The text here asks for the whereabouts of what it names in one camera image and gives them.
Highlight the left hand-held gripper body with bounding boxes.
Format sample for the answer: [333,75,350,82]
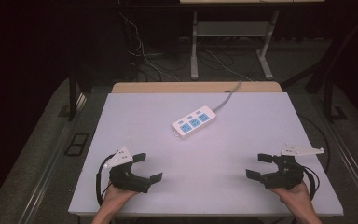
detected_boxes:
[103,146,153,194]

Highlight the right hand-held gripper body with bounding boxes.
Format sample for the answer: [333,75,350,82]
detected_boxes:
[259,143,325,191]

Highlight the person's left hand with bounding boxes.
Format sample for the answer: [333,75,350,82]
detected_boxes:
[101,181,140,213]

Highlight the person's right hand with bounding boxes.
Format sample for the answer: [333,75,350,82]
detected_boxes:
[268,181,313,214]

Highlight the white board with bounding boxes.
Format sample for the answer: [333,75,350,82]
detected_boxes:
[67,91,345,217]

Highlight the white power strip blue sockets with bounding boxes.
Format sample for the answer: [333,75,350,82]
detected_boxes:
[172,105,217,140]

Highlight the wooden table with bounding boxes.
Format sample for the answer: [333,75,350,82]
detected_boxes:
[110,81,283,94]

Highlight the black metal stand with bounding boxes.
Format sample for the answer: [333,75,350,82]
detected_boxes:
[304,18,358,123]
[57,66,90,122]

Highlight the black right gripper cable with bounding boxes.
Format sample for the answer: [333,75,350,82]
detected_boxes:
[301,164,321,201]

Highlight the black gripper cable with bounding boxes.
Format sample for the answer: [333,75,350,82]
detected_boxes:
[301,164,321,201]
[94,154,117,207]

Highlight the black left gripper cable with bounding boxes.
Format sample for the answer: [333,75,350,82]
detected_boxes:
[94,154,117,207]

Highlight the thin black floor cable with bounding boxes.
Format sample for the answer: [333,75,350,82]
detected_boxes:
[297,114,332,174]

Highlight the black floor socket frame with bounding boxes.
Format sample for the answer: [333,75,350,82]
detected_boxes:
[63,133,90,157]

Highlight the metal floor rail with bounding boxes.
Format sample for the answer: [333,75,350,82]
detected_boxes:
[324,119,358,216]
[18,92,88,224]

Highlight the grey power strip cable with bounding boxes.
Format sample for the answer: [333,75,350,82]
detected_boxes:
[212,80,242,113]

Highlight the white floor cable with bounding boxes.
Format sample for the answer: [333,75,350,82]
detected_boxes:
[118,11,182,83]

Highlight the grey metal desk frame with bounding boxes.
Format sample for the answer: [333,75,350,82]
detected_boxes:
[189,9,281,81]

